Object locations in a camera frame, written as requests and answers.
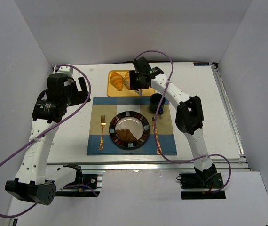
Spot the small striped croissant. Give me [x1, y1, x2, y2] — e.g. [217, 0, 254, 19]
[123, 72, 131, 90]

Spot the brown chocolate croissant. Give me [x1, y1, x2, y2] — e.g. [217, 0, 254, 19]
[115, 129, 137, 143]

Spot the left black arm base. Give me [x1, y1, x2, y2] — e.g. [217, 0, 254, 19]
[55, 174, 103, 197]

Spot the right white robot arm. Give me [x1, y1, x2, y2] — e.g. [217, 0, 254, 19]
[129, 57, 217, 186]

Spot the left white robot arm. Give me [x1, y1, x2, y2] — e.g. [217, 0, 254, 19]
[5, 65, 90, 205]

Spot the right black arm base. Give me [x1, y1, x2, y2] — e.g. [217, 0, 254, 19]
[176, 173, 226, 200]

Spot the dark green mug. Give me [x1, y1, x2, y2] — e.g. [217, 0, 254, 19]
[149, 93, 166, 115]

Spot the large striped croissant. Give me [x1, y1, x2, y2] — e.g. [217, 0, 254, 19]
[110, 72, 123, 91]

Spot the yellow plastic tray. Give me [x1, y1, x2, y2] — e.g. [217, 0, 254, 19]
[107, 70, 155, 97]

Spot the dark rimmed ceramic plate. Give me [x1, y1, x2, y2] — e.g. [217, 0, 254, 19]
[109, 111, 150, 150]

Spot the blue beige checked placemat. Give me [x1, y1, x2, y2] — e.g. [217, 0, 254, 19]
[87, 97, 178, 156]

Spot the gold fork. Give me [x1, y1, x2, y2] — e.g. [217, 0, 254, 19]
[99, 115, 106, 150]

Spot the gold knife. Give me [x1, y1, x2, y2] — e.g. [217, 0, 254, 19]
[152, 117, 162, 155]

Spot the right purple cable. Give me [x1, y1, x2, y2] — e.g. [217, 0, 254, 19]
[134, 49, 232, 194]

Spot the purple cable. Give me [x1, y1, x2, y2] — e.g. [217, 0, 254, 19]
[0, 64, 98, 218]
[134, 49, 232, 194]

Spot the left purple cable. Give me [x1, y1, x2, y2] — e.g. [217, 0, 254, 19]
[0, 64, 98, 218]

